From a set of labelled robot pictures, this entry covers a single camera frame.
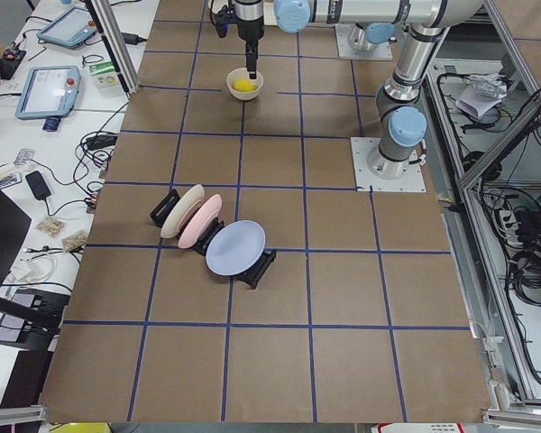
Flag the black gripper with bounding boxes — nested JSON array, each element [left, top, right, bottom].
[[237, 17, 262, 79]]

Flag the white ceramic bowl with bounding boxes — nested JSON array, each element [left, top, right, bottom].
[[226, 68, 264, 101]]

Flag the yellow lemon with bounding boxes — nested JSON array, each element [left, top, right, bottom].
[[232, 79, 257, 93]]

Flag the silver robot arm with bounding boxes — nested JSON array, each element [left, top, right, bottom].
[[369, 1, 482, 180], [213, 1, 410, 78]]

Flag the black power adapter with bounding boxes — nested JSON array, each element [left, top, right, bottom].
[[122, 32, 147, 45]]

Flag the green white carton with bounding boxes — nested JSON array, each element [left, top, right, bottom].
[[88, 61, 120, 88]]

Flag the beige plate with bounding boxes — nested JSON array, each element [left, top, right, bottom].
[[160, 184, 205, 239]]

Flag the pink plate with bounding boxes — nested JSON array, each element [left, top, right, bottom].
[[178, 194, 222, 249]]

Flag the upper blue teach pendant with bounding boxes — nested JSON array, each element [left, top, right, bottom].
[[37, 6, 96, 49]]

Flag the blue teach pendant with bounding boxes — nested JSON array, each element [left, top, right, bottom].
[[15, 65, 81, 120], [37, 6, 96, 49]]

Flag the lavender plate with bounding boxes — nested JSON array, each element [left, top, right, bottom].
[[206, 220, 266, 276]]

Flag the lower blue teach pendant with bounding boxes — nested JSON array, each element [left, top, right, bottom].
[[15, 65, 81, 120]]

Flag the black dish rack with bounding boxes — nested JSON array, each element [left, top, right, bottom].
[[150, 184, 277, 289]]

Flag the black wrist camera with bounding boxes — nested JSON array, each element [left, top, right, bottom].
[[209, 4, 235, 39]]

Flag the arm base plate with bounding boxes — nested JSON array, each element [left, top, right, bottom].
[[335, 23, 395, 61], [351, 137, 426, 193]]

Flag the aluminium frame post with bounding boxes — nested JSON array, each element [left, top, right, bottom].
[[85, 0, 140, 95]]

